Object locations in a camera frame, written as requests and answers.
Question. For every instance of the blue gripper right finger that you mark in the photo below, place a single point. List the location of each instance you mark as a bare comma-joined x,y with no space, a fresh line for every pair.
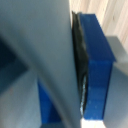
98,70

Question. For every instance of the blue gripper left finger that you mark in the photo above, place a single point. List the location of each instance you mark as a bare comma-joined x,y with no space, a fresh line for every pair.
46,106

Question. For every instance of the blue cup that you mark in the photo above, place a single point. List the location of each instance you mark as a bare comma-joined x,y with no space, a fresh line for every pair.
40,40

